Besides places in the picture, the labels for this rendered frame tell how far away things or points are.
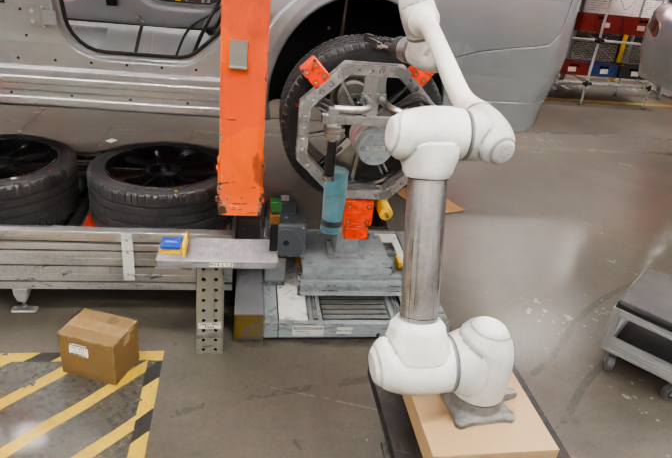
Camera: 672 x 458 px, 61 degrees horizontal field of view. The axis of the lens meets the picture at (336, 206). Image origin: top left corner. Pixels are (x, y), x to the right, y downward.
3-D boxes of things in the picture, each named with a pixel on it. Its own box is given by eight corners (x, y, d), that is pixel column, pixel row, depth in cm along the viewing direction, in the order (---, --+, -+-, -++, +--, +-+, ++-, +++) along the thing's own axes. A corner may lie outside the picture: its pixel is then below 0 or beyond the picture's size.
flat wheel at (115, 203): (217, 178, 313) (217, 137, 303) (253, 235, 260) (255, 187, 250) (86, 188, 286) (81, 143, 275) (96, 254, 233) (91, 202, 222)
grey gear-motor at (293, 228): (296, 243, 296) (301, 180, 281) (302, 289, 258) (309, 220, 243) (261, 242, 293) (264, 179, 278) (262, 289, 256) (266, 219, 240)
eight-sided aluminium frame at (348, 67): (420, 195, 242) (443, 66, 219) (424, 202, 237) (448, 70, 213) (292, 190, 234) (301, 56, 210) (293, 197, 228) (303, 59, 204)
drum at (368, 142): (380, 148, 231) (385, 114, 225) (391, 168, 212) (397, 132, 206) (345, 146, 228) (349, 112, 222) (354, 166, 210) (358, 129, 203)
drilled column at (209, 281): (223, 337, 236) (225, 249, 217) (222, 354, 227) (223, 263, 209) (198, 338, 234) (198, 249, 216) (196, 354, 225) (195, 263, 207)
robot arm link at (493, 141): (504, 98, 151) (456, 96, 149) (534, 130, 137) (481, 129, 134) (490, 142, 159) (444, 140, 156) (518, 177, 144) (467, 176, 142)
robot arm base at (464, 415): (529, 421, 160) (534, 406, 158) (456, 430, 155) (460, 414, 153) (498, 376, 176) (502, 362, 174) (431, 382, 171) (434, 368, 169)
